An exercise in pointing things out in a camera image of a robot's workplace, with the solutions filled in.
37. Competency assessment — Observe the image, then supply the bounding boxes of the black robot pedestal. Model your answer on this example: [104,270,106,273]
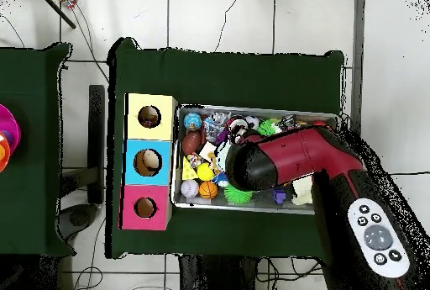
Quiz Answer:
[177,254,260,290]

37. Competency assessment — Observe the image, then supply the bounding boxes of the wooden box with three holes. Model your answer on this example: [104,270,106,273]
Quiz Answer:
[118,92,178,231]

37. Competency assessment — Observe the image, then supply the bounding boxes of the shallow mesh bin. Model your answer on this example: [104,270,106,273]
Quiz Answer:
[171,103,340,216]

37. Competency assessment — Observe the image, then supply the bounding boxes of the white baseball toy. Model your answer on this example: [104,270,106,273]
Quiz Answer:
[180,179,200,199]

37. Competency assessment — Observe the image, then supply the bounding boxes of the black rod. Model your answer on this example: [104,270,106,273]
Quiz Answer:
[34,0,77,29]

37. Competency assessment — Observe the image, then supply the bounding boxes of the brown football toy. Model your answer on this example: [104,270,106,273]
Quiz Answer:
[181,130,203,156]

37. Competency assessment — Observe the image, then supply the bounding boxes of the orange basketball toy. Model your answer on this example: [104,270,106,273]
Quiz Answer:
[198,181,219,200]

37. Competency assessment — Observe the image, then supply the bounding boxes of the pink bowl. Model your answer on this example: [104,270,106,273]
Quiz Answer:
[0,103,22,173]

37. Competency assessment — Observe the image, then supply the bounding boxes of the black and white soccer ball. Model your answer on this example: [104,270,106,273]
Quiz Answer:
[244,115,260,132]

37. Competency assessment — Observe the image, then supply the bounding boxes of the dark green side tablecloth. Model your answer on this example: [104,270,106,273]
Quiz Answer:
[0,42,76,258]

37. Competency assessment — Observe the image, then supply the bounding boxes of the blue spiky ball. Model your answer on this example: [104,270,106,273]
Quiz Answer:
[212,171,230,188]

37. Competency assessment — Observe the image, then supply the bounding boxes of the large green spiky eyed ball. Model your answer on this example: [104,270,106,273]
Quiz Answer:
[256,119,281,137]

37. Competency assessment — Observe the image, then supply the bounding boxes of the blue globe ball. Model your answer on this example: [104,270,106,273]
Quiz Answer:
[183,112,203,132]

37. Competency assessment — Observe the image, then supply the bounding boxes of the cream knitted cloth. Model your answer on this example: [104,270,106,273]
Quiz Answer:
[291,177,314,206]

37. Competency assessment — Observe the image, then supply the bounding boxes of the small green spiky ball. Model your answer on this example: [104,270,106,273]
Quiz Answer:
[223,184,254,205]

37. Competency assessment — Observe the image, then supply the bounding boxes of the smooth yellow ball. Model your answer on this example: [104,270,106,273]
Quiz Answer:
[196,162,215,182]

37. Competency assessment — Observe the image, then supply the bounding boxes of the thin black floor cable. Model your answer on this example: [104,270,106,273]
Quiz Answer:
[389,169,430,177]

